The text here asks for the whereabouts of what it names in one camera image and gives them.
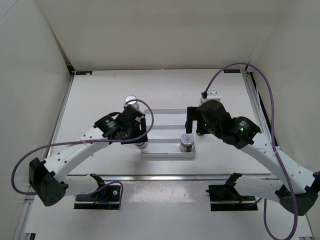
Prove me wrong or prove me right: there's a white divided tray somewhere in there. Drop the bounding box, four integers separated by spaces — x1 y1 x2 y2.
141 108 196 161

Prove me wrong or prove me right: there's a blue label jar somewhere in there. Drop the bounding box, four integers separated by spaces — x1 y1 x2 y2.
123 95 140 110

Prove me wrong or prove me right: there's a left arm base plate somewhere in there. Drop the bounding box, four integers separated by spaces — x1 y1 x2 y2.
73 173 124 210

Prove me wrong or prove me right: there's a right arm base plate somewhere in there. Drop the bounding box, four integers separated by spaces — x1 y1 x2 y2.
206 173 258 212

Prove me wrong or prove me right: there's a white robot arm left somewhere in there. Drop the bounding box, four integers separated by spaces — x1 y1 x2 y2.
29 105 150 207

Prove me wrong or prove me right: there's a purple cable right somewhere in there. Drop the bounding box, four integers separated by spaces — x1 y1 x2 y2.
202 61 300 239

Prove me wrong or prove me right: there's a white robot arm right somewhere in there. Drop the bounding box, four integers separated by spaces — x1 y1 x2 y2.
196 100 320 216

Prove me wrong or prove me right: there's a white lid spice jar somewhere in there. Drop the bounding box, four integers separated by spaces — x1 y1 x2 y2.
179 133 195 153
135 142 149 150

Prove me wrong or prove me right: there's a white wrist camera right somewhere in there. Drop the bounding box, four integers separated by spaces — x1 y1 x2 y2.
198 89 221 107

